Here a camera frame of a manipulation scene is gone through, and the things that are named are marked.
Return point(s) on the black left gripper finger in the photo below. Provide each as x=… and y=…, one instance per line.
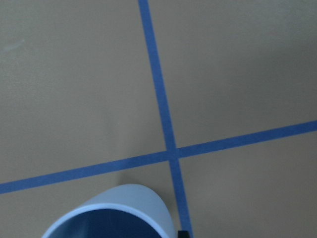
x=182, y=234

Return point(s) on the light blue plastic cup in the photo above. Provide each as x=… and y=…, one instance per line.
x=125, y=211

